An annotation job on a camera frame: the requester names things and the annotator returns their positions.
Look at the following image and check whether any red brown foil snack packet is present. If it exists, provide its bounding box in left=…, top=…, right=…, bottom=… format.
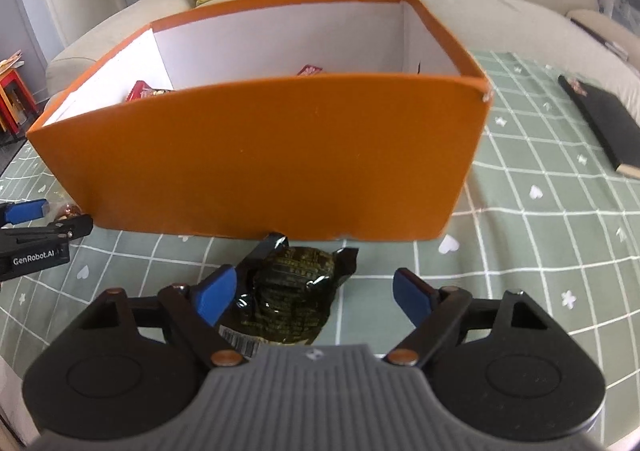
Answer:
left=125, top=80, right=174, bottom=103

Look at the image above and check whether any red stool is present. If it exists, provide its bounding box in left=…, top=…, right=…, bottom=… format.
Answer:
left=0, top=68, right=40, bottom=134

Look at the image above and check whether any cream sofa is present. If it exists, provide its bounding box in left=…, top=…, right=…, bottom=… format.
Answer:
left=46, top=0, right=640, bottom=96

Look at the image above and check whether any black glossy snack packet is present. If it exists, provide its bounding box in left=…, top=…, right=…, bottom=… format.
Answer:
left=217, top=232, right=361, bottom=357

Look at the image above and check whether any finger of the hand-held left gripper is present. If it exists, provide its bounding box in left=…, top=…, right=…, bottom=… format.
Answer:
left=0, top=214, right=94, bottom=244
left=0, top=199, right=49, bottom=226

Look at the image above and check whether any black notebook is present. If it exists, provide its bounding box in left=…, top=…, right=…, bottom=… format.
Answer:
left=558, top=75, right=640, bottom=180

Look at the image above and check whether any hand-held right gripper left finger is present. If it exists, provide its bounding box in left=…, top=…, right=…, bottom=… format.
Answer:
left=75, top=267, right=248, bottom=367

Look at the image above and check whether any dark flat object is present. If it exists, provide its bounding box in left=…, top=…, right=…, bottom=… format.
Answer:
left=570, top=17, right=630, bottom=62

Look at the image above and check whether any orange cardboard box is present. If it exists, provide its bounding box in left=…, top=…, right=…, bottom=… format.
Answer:
left=26, top=0, right=495, bottom=243

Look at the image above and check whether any green checked tablecloth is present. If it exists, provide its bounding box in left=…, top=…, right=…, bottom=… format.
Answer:
left=0, top=50, right=640, bottom=451

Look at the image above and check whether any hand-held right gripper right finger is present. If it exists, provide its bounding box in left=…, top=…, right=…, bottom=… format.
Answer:
left=385, top=268, right=556, bottom=366

